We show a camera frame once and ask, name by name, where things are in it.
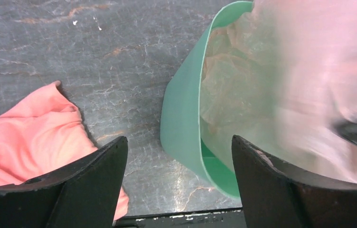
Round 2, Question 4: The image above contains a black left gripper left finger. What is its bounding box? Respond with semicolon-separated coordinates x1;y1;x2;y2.
0;136;128;228

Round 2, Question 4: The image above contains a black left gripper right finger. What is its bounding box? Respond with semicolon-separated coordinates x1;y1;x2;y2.
232;135;357;228

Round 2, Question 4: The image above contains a green plastic trash bin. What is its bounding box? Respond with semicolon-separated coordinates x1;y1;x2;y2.
160;1;252;199

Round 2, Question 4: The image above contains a translucent pink trash bag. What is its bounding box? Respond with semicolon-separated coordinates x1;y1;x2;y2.
200;0;357;183

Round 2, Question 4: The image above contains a salmon pink cloth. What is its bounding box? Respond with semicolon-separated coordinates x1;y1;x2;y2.
0;81;129;222

